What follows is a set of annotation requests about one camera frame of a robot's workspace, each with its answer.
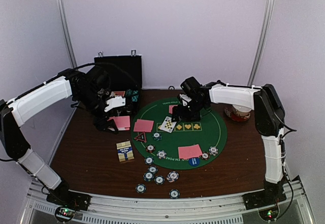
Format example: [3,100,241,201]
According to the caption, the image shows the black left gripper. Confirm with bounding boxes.
[75,88,119,134]

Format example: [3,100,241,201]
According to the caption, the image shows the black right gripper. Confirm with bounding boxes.
[172,98,207,122]

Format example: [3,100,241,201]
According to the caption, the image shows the red-backed card deck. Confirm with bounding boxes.
[109,115,131,131]

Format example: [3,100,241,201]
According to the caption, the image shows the dealt red card top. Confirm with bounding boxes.
[169,105,178,114]

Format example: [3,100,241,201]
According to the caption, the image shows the dealt red card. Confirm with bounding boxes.
[133,119,154,133]
[169,105,178,114]
[178,144,202,159]

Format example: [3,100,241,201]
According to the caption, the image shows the face-up eight of clubs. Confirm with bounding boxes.
[160,116,177,133]

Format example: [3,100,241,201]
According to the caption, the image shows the dealt red card bottom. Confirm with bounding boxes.
[178,144,202,159]

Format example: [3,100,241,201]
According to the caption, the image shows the blue tan chips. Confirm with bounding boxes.
[209,146,218,156]

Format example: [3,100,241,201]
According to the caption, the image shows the black orange chips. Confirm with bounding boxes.
[201,152,210,161]
[146,145,155,153]

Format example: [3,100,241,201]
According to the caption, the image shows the blue tan chips mat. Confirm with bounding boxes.
[156,150,167,159]

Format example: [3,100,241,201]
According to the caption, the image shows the blue small blind button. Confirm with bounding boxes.
[188,157,200,167]

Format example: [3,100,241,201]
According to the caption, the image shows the blue tan chip stack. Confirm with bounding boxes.
[167,171,179,183]

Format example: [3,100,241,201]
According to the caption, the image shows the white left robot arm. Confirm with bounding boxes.
[1,68,126,206]

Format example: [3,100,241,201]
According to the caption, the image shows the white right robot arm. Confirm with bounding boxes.
[172,77,285,184]

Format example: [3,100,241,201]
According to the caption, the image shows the gold card deck box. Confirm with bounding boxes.
[116,141,134,163]

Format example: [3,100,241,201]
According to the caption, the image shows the green round poker mat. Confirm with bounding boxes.
[131,97,228,170]

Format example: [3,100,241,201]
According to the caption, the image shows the boxed card deck in case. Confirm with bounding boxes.
[112,91,125,97]

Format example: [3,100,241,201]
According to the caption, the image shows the black red triangle all-in button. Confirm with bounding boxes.
[134,132,147,143]

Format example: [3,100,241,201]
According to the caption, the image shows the dark green chip row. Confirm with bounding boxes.
[125,89,133,97]

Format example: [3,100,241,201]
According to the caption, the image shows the teal chip row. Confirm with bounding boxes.
[131,90,140,103]

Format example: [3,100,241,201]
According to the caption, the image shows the red patterned saucer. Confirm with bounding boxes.
[224,105,251,122]

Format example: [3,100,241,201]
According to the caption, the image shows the black poker set case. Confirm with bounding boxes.
[94,50,143,114]

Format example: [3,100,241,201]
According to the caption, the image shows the white patterned teacup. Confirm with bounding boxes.
[233,105,251,117]

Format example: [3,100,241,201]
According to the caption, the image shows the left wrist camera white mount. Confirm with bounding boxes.
[104,96,126,112]

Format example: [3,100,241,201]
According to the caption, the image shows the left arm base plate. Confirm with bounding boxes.
[46,192,91,211]

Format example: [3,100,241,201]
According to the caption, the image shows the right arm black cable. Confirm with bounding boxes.
[271,107,298,209]

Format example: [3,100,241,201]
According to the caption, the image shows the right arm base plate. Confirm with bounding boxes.
[242,190,287,210]

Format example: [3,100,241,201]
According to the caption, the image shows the aluminium front rail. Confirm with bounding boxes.
[18,180,316,223]

